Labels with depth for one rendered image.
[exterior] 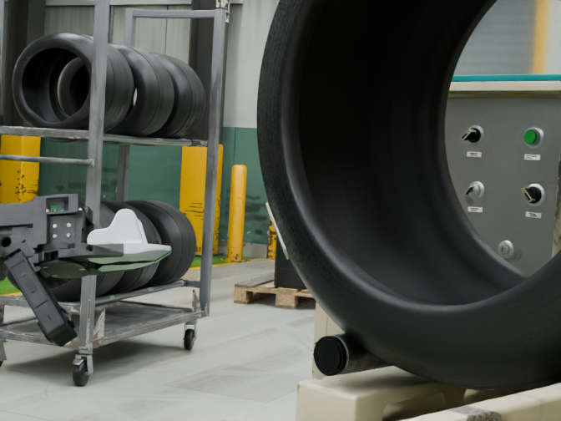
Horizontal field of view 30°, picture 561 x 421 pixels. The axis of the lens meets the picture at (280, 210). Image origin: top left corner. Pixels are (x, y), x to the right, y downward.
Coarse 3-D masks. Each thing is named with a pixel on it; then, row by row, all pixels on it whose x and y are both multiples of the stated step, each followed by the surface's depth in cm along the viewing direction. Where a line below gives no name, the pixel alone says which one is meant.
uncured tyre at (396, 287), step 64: (320, 0) 114; (384, 0) 132; (448, 0) 134; (320, 64) 130; (384, 64) 137; (448, 64) 136; (320, 128) 131; (384, 128) 138; (320, 192) 129; (384, 192) 137; (448, 192) 136; (320, 256) 112; (384, 256) 131; (448, 256) 134; (384, 320) 107; (448, 320) 101; (512, 320) 96; (448, 384) 109; (512, 384) 101
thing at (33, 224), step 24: (0, 216) 121; (24, 216) 121; (48, 216) 119; (72, 216) 119; (0, 240) 120; (24, 240) 120; (48, 240) 119; (72, 240) 119; (0, 264) 121; (48, 264) 117; (72, 264) 118
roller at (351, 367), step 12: (336, 336) 116; (348, 336) 117; (324, 348) 116; (336, 348) 115; (348, 348) 115; (360, 348) 116; (324, 360) 116; (336, 360) 115; (348, 360) 115; (360, 360) 116; (372, 360) 118; (324, 372) 116; (336, 372) 115; (348, 372) 116
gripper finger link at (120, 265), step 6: (138, 222) 123; (144, 234) 122; (144, 240) 122; (168, 252) 120; (162, 258) 120; (102, 264) 121; (108, 264) 120; (114, 264) 120; (120, 264) 121; (126, 264) 121; (132, 264) 121; (138, 264) 121; (144, 264) 121; (102, 270) 122; (108, 270) 122; (114, 270) 123
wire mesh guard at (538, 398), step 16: (560, 384) 59; (496, 400) 54; (512, 400) 54; (528, 400) 54; (544, 400) 55; (560, 400) 56; (432, 416) 50; (448, 416) 50; (464, 416) 50; (480, 416) 50; (496, 416) 51; (512, 416) 52; (528, 416) 54; (544, 416) 55; (560, 416) 56
